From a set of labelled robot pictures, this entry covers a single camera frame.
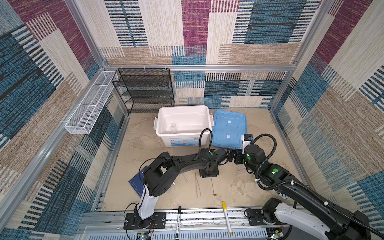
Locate black marker pen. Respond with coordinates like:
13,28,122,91
175,206,182,240

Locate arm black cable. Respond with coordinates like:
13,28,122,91
248,133,384,240
197,128,214,157

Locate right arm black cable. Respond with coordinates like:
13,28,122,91
248,133,384,240

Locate metal tweezers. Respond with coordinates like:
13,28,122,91
195,173,202,198

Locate blue notebook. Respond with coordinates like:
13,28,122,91
129,166,147,197

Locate colourful treehouse paperback book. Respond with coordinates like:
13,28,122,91
277,192,290,200

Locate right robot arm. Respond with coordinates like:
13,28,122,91
227,143,376,240

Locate blue plastic lid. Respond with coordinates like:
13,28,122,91
212,110,247,150

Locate white ceramic dish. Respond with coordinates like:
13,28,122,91
177,129,189,134

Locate white plastic bin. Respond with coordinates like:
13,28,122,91
154,105,214,148

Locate yellow-capped white marker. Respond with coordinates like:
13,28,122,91
222,201,233,236

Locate white wire basket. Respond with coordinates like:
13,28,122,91
65,71,115,135

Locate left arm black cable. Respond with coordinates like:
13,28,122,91
197,128,214,157

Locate black mesh shelf rack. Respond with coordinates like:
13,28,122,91
112,68,175,114

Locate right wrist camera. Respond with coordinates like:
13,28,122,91
242,134,253,155

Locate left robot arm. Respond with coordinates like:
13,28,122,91
137,148,228,221

